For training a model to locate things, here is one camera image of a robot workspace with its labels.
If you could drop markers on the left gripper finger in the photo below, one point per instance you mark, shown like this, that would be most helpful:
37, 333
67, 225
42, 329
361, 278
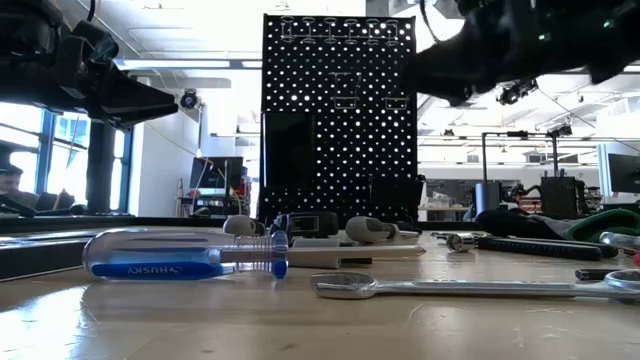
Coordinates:
130, 102

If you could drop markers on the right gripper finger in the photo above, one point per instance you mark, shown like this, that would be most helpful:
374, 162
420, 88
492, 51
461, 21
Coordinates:
455, 75

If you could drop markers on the black spirit level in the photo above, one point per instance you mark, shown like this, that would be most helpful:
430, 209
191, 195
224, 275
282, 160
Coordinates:
40, 260

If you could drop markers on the black ceiling mounted device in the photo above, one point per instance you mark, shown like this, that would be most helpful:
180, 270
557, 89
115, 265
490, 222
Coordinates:
515, 92

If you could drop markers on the long ceiling light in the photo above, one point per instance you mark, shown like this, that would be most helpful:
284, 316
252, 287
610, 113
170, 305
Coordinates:
175, 64

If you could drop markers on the black room pillar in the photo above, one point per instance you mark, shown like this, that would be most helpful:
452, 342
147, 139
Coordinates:
101, 170

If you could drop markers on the black metal stand rig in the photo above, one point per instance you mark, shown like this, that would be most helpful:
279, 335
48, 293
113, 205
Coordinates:
484, 155

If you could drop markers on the black computer monitor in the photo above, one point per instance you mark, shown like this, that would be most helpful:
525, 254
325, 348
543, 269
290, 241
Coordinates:
215, 172
625, 172

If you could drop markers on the person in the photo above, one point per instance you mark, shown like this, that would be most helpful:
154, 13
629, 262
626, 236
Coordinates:
12, 187

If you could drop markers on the dark office chair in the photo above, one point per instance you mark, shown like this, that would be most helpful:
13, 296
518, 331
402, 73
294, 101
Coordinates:
47, 200

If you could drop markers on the black metal pegboard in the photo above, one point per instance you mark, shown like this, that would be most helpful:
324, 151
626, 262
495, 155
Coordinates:
360, 150

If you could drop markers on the grey cylinder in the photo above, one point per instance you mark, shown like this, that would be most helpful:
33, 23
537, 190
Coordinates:
487, 200

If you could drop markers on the cluttered equipment cart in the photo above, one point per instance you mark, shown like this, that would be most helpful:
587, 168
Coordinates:
210, 205

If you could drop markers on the small black pegboard bin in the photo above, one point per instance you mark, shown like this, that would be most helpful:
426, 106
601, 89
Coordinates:
397, 197

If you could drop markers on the black perforated holder box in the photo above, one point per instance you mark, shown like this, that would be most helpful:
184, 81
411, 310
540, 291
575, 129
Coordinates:
559, 197

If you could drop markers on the black grey work glove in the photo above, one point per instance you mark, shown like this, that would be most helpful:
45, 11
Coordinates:
520, 225

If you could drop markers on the small silver socket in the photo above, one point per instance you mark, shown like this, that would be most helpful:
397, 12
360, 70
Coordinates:
460, 243

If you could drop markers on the black round camera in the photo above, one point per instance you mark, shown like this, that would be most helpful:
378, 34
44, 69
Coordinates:
189, 100

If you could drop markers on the blue window frame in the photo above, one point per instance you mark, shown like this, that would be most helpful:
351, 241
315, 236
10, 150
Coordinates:
45, 150

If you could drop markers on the black aluminium table frame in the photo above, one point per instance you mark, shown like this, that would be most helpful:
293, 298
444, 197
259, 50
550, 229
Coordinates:
125, 222

